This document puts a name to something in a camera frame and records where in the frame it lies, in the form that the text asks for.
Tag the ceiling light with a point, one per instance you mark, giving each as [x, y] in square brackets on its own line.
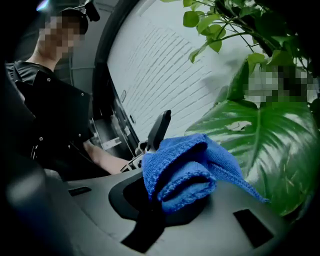
[43, 5]

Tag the green leafy plant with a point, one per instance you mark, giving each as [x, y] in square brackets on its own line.
[270, 140]

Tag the person's left forearm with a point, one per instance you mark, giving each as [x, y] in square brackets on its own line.
[105, 157]

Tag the person's black shirt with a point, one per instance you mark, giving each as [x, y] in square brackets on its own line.
[27, 72]

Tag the person's head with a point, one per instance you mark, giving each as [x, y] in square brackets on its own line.
[55, 40]

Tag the blue cloth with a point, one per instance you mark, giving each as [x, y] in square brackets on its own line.
[180, 165]

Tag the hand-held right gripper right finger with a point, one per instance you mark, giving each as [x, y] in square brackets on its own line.
[212, 232]

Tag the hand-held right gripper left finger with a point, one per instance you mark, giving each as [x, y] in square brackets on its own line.
[100, 205]

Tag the black chest rig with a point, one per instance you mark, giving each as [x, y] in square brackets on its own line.
[57, 105]

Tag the black head camera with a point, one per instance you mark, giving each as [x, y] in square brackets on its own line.
[93, 12]

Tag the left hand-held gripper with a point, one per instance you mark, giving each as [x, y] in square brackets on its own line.
[136, 160]

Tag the white wall plate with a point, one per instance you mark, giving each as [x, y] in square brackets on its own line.
[123, 96]

